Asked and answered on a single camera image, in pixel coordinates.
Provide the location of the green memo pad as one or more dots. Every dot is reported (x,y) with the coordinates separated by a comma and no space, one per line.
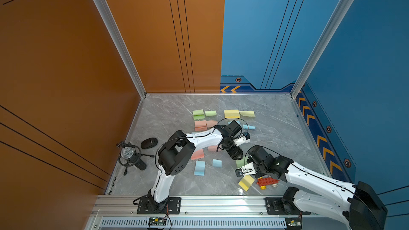
(198,114)
(240,164)

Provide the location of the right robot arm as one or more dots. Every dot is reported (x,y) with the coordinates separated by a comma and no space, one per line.
(356,205)

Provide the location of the black computer mouse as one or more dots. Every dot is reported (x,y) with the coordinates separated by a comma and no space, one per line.
(149,143)

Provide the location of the black microphone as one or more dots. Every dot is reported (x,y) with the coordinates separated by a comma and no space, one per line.
(131,155)

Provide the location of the red toy car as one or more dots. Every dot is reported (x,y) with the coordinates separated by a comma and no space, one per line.
(264,182)

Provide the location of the yellow memo pad front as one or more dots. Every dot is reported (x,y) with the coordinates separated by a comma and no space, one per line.
(246,182)

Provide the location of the yellow memo pad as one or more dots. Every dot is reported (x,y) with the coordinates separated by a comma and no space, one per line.
(232,114)
(246,182)

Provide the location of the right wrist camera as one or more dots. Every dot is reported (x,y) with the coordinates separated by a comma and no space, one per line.
(241,173)

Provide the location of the torn blue page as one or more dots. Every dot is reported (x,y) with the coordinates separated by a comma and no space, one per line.
(246,127)
(217,163)

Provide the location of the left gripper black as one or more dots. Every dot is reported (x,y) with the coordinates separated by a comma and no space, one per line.
(236,153)

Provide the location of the aluminium front rail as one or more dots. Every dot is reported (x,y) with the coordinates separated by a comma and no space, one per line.
(201,213)

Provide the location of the left circuit board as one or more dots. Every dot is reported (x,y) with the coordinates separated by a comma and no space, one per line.
(157,221)

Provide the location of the torn yellow memo page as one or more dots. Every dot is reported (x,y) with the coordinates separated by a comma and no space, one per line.
(247,113)

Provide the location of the right circuit board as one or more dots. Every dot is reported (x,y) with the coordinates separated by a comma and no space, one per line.
(293,224)

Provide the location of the circuit board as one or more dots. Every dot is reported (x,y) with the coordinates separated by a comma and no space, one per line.
(293,224)
(157,221)

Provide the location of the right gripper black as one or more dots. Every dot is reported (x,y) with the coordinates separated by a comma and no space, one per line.
(249,159)

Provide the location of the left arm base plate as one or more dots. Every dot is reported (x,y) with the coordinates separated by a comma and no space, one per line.
(170,206)

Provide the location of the pink fanned memo pad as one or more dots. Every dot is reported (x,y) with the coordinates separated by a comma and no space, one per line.
(200,126)

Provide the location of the blue memo pad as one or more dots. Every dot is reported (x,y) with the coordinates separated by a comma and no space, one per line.
(200,168)

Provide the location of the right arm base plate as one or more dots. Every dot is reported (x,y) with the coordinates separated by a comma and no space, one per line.
(281,206)

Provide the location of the torn green memo page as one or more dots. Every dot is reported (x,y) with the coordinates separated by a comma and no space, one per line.
(210,113)

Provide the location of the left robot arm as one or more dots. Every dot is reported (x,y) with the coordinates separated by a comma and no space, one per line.
(176,152)

